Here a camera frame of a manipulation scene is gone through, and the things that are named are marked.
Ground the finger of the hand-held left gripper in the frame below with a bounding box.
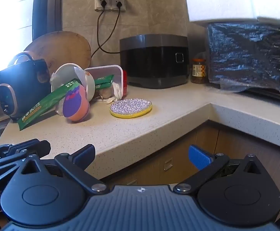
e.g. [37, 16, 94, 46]
[0, 160, 27, 191]
[0, 138, 52, 161]

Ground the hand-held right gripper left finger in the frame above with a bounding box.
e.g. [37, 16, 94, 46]
[21, 144, 108, 194]

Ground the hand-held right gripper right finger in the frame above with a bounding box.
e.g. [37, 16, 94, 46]
[173, 145, 264, 194]

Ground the long green snack wrapper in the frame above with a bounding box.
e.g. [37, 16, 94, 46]
[18, 78, 82, 131]

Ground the purple and orange sponge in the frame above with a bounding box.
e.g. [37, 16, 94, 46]
[62, 81, 90, 123]

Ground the white garlic bulb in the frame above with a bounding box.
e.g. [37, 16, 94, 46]
[105, 82, 123, 104]

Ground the wooden cabinet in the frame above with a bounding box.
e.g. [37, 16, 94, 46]
[99, 120, 280, 222]

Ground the steel scrubber with yellow rim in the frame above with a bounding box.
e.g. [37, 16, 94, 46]
[109, 98, 153, 119]

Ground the short green snack packet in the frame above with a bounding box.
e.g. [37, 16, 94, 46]
[94, 74, 114, 90]

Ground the clear plastic bowl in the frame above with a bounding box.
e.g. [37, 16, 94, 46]
[50, 63, 96, 115]

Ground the glass jar with orange lid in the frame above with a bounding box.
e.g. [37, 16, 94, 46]
[190, 58, 207, 84]

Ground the red plastic container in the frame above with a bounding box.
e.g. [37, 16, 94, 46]
[84, 64, 129, 101]

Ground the round wooden cutting board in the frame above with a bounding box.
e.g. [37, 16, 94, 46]
[23, 31, 92, 77]

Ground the black and grey rice cooker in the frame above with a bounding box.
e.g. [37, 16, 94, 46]
[119, 34, 189, 89]

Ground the black foil plastic bag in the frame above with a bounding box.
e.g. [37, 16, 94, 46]
[206, 22, 280, 106]

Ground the black window frame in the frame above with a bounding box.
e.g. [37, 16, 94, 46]
[33, 0, 63, 41]

